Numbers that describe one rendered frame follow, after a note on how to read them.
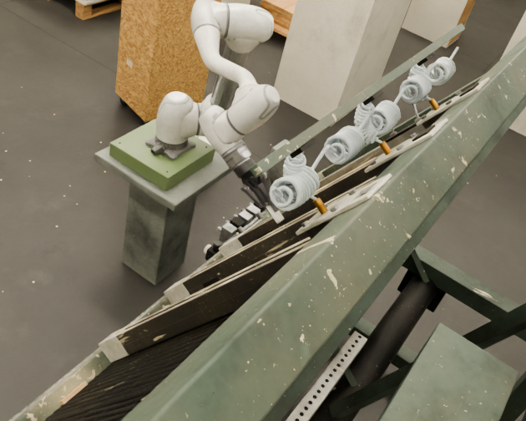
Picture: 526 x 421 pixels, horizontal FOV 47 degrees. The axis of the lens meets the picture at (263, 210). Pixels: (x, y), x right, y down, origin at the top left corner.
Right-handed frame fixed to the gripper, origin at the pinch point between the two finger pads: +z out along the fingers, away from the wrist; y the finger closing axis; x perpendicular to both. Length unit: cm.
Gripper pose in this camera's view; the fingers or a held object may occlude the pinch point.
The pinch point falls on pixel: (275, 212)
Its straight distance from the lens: 204.7
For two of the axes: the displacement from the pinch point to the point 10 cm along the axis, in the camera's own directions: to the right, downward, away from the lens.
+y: 6.1, -3.6, -7.1
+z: 5.6, 8.3, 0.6
